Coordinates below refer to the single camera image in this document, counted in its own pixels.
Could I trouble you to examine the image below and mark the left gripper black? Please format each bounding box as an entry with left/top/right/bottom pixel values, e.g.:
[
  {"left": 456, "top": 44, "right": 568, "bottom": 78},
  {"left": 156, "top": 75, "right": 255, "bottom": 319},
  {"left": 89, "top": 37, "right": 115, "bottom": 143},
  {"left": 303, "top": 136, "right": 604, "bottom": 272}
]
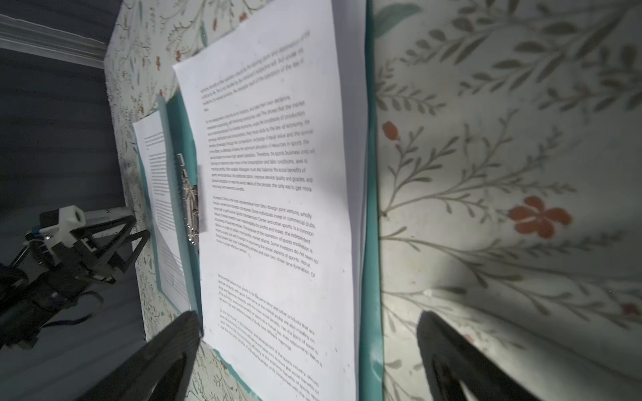
[{"left": 1, "top": 216, "right": 150, "bottom": 349}]

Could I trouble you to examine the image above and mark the printed paper sheet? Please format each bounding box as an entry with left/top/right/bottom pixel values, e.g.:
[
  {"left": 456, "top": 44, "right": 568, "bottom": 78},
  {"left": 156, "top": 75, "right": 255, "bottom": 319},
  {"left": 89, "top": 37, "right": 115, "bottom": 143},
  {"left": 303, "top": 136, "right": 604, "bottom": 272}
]
[
  {"left": 175, "top": 1, "right": 368, "bottom": 400},
  {"left": 134, "top": 111, "right": 191, "bottom": 312}
]

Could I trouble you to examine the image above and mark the teal green file folder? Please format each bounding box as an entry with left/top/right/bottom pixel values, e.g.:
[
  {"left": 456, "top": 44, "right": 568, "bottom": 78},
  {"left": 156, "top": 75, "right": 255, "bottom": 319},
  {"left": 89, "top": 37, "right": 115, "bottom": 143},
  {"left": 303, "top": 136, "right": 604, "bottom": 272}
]
[{"left": 137, "top": 1, "right": 384, "bottom": 400}]

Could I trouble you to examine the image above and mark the silver folder clip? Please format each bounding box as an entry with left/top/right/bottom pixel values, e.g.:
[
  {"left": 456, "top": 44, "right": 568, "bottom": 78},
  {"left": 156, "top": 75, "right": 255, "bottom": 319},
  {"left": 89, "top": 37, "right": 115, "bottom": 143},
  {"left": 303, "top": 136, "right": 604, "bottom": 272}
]
[{"left": 177, "top": 153, "right": 199, "bottom": 249}]

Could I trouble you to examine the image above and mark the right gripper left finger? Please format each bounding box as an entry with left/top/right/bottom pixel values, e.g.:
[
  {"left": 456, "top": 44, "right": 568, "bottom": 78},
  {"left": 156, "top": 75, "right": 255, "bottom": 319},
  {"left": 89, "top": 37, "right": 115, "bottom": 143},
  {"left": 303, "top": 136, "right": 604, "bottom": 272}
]
[{"left": 79, "top": 311, "right": 202, "bottom": 401}]

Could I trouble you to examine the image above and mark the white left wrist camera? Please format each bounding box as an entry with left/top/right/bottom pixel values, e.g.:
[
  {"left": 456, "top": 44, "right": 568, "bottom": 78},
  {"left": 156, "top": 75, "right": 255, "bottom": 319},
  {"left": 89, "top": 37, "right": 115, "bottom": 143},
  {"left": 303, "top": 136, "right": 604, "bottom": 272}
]
[{"left": 25, "top": 205, "right": 86, "bottom": 251}]

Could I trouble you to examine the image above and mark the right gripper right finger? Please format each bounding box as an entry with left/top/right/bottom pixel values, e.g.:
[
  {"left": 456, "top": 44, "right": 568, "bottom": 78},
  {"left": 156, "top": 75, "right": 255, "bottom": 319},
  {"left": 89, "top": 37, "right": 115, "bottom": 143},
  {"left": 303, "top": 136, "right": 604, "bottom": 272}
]
[{"left": 416, "top": 312, "right": 538, "bottom": 401}]

